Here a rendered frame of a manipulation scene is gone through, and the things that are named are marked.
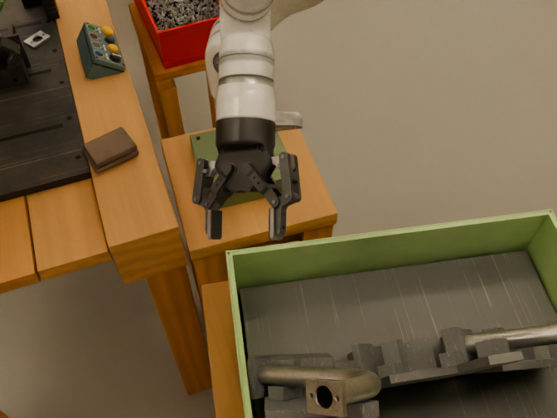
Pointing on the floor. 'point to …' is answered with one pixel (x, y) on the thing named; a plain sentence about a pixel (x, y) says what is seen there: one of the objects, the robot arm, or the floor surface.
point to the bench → (96, 246)
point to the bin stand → (165, 82)
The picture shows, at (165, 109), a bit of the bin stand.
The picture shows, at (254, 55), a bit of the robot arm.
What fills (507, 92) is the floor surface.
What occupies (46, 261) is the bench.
